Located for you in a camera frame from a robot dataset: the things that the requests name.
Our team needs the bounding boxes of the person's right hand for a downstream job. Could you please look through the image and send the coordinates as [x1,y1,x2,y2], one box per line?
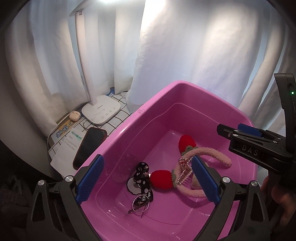
[261,173,295,228]

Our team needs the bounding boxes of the pearl hair claw clip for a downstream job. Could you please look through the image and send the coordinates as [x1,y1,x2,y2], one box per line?
[177,157,193,185]

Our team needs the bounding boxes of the white paper card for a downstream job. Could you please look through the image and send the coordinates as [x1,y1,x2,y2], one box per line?
[51,128,85,178]

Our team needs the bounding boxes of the black patterned hair clip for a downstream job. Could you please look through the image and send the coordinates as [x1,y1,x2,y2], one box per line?
[126,162,154,206]

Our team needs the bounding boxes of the white sheer curtain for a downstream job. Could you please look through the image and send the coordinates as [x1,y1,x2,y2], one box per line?
[4,1,295,136]

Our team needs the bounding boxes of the black bobby pin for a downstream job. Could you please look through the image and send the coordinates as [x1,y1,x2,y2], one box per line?
[128,205,149,218]

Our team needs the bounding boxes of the pink strawberry fuzzy headband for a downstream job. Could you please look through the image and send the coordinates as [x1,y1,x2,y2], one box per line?
[150,135,232,198]

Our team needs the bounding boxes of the small silver key ring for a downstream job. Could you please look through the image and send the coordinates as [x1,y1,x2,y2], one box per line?
[131,194,151,212]

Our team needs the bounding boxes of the pink plastic tub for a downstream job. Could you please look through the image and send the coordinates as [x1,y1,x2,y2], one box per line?
[81,81,257,240]

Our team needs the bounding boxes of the white desk lamp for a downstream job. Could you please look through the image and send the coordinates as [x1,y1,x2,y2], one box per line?
[69,0,122,126]

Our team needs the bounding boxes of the black smartphone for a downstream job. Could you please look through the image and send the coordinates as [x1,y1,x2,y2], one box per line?
[73,127,107,170]

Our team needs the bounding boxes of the blue printed packet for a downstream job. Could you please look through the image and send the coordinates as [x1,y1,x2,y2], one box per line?
[49,118,75,146]

